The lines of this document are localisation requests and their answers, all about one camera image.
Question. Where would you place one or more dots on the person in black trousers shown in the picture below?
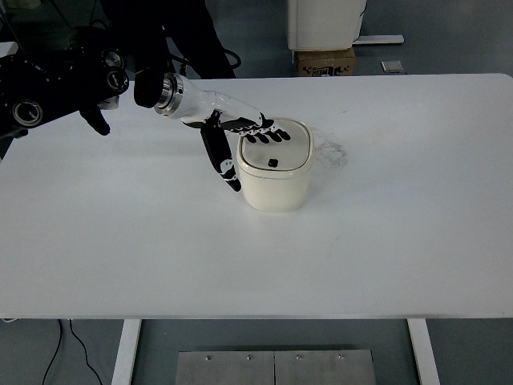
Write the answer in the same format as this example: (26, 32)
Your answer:
(143, 27)

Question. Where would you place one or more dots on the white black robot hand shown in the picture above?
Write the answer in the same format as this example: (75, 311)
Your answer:
(182, 100)

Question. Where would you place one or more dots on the cream plastic trash can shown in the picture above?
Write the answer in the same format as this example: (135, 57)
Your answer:
(275, 176)

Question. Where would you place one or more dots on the white table foot bar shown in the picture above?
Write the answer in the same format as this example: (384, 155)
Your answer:
(379, 39)

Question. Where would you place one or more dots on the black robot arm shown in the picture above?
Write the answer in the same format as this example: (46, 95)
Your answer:
(89, 76)

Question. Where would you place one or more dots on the small grey floor plate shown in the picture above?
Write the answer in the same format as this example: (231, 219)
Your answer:
(392, 67)

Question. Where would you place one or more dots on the brown cardboard box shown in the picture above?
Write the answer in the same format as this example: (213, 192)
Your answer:
(324, 63)

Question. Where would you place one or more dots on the white cabinet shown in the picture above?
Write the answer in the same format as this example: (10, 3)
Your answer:
(324, 25)

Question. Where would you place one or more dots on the white table leg left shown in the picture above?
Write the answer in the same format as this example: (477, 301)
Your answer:
(127, 350)

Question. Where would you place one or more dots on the grey metal floor plate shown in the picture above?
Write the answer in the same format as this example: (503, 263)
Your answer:
(276, 367)

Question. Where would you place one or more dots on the white table leg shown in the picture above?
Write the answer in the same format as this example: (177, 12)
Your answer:
(423, 352)
(127, 350)

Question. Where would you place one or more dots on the white table leg right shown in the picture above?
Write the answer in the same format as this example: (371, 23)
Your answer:
(423, 352)

